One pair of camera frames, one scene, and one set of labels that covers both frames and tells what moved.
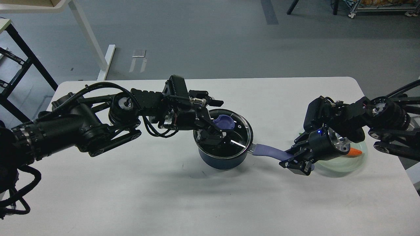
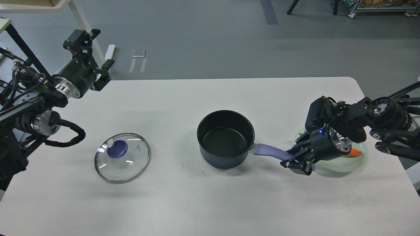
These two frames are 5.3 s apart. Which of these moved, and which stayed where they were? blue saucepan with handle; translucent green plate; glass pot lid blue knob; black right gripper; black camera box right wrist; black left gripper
Moved: glass pot lid blue knob; black left gripper
Stayed: black camera box right wrist; black right gripper; blue saucepan with handle; translucent green plate
